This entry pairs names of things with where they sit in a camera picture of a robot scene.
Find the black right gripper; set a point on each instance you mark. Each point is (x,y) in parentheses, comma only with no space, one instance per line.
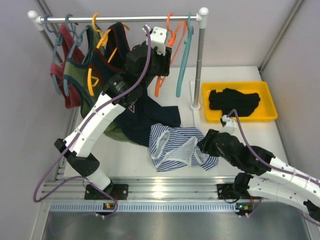
(207,143)

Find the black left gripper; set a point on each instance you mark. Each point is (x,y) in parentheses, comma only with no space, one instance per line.
(165,61)

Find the orange plastic hanger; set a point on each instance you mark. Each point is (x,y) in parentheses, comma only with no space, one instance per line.
(171,42)

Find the blue white striped tank top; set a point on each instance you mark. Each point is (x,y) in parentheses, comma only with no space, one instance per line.
(172,148)

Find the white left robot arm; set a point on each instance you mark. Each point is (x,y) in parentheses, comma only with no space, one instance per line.
(143,63)

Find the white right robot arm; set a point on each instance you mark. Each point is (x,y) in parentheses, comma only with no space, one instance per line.
(264,175)

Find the teal plastic hanger right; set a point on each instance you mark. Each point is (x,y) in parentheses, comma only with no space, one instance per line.
(185,57)

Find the navy basketball tank top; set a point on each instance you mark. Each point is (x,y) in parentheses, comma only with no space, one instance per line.
(134,124)

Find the yellow plastic hanger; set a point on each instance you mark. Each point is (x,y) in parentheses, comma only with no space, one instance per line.
(109,55)

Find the green tank top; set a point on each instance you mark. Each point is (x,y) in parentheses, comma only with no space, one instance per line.
(76,73)

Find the teal hanger under green top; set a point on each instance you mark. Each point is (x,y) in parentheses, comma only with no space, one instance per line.
(79,38)

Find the maroon tank top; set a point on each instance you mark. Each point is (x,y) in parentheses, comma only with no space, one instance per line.
(74,99)

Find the teal hanger under maroon top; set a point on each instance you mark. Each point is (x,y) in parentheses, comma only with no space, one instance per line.
(58,42)

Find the black folded garment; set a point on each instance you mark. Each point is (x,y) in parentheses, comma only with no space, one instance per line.
(231,99)

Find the silver white clothes rack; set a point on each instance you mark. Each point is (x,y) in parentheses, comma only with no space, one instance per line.
(39,23)

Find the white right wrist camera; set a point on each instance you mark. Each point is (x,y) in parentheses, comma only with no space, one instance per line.
(228,125)

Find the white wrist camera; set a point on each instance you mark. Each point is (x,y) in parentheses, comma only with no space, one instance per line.
(158,39)
(228,125)

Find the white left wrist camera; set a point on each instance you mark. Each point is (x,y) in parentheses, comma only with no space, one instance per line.
(158,39)

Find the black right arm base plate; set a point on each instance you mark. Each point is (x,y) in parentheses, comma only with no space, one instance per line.
(227,191)

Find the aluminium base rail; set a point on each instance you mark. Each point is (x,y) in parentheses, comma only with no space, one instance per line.
(151,195)

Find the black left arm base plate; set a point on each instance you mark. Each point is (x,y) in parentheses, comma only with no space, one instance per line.
(117,191)

